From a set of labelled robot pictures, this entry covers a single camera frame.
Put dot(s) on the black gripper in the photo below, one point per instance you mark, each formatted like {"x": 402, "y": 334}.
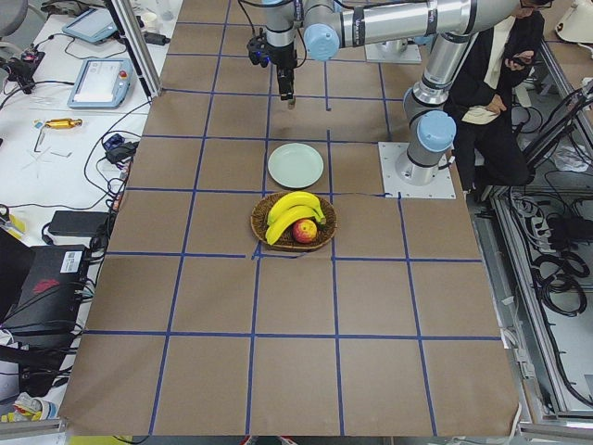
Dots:
{"x": 281, "y": 57}

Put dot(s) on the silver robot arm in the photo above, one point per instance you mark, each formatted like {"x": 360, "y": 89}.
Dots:
{"x": 453, "y": 24}

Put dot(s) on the light green plate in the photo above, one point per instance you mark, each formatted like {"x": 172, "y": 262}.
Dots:
{"x": 295, "y": 165}

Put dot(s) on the black power adapter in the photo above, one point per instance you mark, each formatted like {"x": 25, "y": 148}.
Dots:
{"x": 153, "y": 38}

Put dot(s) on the yellow banana bunch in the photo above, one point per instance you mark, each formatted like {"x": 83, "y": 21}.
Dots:
{"x": 290, "y": 208}

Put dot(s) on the white paper cup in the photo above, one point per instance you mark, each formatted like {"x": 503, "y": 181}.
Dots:
{"x": 150, "y": 21}

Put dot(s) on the red apple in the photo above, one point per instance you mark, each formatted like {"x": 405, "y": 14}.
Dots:
{"x": 304, "y": 231}

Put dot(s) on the wicker fruit basket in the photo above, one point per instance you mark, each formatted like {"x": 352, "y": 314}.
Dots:
{"x": 258, "y": 221}

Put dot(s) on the blue teach pendant near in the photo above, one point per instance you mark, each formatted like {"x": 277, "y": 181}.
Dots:
{"x": 101, "y": 83}

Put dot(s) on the blue teach pendant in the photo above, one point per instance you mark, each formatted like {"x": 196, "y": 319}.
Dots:
{"x": 93, "y": 26}
{"x": 101, "y": 83}

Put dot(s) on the blue teach pendant far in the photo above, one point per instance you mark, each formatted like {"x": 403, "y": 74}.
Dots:
{"x": 93, "y": 26}

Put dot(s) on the seated person in black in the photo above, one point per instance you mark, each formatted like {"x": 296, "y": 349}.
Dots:
{"x": 480, "y": 99}

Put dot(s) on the yellow clamp tool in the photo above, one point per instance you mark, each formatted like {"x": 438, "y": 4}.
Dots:
{"x": 58, "y": 124}

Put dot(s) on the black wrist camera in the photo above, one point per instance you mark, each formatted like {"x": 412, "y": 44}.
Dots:
{"x": 257, "y": 48}

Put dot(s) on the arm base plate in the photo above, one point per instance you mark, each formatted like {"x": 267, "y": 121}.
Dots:
{"x": 400, "y": 51}
{"x": 404, "y": 179}

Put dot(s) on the aluminium frame post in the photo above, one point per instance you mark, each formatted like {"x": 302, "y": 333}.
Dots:
{"x": 134, "y": 41}

